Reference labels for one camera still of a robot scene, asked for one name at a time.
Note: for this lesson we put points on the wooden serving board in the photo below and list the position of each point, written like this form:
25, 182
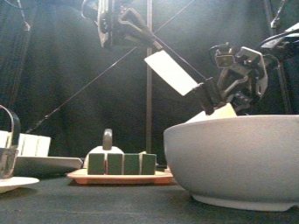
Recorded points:
117, 178

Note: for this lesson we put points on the white boxes at left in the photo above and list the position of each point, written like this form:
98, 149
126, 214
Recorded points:
47, 164

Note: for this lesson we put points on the vertical metal frame pole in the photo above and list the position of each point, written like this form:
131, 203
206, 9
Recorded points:
149, 116

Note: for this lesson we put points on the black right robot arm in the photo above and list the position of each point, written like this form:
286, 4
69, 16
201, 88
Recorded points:
284, 49

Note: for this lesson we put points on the cream toy cheese wedge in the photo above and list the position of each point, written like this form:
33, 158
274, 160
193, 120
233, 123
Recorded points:
218, 113

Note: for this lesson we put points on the white round plate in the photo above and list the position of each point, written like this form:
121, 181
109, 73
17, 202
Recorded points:
15, 183

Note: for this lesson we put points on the green toy food block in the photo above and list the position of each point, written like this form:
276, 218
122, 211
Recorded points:
97, 164
149, 164
133, 164
115, 164

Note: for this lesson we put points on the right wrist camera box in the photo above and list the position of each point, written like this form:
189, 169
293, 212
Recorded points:
224, 58

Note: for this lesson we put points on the thin diagonal frame rod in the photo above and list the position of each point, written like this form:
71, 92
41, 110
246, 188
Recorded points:
176, 54
78, 92

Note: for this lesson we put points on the white ribbed toy block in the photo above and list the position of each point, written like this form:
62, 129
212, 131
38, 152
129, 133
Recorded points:
33, 145

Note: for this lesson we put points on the large grey bowl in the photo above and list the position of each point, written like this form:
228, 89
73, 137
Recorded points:
238, 160

